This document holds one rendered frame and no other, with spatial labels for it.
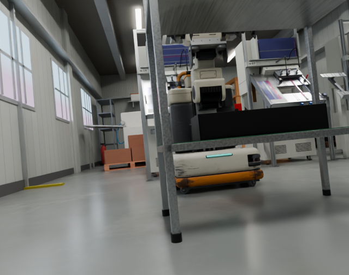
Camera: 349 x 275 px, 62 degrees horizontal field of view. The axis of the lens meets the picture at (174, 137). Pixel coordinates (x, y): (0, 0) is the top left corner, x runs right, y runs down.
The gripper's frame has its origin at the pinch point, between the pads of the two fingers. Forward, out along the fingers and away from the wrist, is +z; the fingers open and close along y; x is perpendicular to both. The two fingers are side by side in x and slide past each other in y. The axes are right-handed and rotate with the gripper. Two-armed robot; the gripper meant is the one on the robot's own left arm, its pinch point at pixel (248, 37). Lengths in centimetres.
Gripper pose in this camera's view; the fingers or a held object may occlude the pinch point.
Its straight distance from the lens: 202.0
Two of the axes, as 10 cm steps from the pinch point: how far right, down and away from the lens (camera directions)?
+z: 1.1, 8.9, -4.4
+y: 9.8, -0.2, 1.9
